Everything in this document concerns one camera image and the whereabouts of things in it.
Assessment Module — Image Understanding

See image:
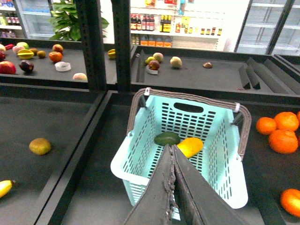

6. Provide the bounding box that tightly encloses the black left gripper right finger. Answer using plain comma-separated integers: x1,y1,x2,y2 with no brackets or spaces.
172,145,246,225

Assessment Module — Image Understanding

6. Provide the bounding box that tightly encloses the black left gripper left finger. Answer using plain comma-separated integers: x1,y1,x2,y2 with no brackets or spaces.
123,145,177,225

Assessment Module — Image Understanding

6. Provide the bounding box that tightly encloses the light blue plastic basket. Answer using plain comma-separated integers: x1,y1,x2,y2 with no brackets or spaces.
111,95,251,209

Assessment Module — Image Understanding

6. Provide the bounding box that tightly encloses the yellow mango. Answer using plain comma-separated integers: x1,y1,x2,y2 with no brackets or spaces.
177,137,203,158

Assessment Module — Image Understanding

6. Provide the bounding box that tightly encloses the green avocado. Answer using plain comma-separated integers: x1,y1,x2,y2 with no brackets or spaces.
154,131,180,146

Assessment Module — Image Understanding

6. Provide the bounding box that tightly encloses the brown basket handle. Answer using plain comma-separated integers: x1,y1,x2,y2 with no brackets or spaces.
126,87,252,161

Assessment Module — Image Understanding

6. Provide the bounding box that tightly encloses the orange fruit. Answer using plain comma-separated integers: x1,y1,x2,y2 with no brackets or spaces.
269,130,298,154

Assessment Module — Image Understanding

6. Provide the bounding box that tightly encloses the white zip tie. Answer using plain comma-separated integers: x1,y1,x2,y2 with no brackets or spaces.
234,103,240,113

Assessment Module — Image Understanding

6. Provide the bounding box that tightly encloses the kiwi fruit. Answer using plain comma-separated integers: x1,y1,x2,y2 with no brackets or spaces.
29,138,52,156

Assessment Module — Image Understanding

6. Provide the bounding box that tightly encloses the potted green plant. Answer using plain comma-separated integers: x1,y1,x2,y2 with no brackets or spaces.
48,0,96,41

